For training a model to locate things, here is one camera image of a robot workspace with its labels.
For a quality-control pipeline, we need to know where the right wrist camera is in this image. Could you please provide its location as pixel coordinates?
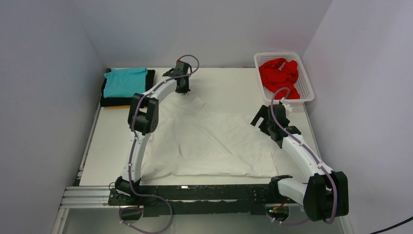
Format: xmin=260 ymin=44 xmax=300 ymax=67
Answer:
xmin=279 ymin=101 xmax=293 ymax=113

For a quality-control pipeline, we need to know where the white plastic basket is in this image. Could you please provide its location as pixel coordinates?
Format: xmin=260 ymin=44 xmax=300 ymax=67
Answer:
xmin=254 ymin=52 xmax=314 ymax=103

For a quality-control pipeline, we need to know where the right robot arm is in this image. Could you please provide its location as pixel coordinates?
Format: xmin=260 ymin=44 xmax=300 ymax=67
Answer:
xmin=250 ymin=103 xmax=349 ymax=222

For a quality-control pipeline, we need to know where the white t shirt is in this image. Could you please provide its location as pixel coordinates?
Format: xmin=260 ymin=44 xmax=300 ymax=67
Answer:
xmin=141 ymin=94 xmax=278 ymax=179

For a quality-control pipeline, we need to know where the folded yellow t shirt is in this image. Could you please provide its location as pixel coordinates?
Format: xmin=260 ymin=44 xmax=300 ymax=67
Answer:
xmin=103 ymin=105 xmax=130 ymax=109

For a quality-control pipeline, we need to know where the red t shirt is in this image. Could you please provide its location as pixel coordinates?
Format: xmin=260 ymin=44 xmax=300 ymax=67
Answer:
xmin=259 ymin=58 xmax=300 ymax=99

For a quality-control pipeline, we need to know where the folded teal t shirt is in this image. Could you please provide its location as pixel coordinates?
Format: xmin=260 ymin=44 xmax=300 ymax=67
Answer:
xmin=103 ymin=67 xmax=148 ymax=98

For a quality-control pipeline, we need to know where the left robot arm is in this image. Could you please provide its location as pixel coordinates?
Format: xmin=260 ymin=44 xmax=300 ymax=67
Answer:
xmin=108 ymin=60 xmax=193 ymax=206

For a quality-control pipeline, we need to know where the black floor cable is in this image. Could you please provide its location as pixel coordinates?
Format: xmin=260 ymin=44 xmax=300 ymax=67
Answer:
xmin=369 ymin=216 xmax=413 ymax=234

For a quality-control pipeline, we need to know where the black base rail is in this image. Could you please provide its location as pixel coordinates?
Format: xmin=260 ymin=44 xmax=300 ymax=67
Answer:
xmin=108 ymin=184 xmax=296 ymax=217

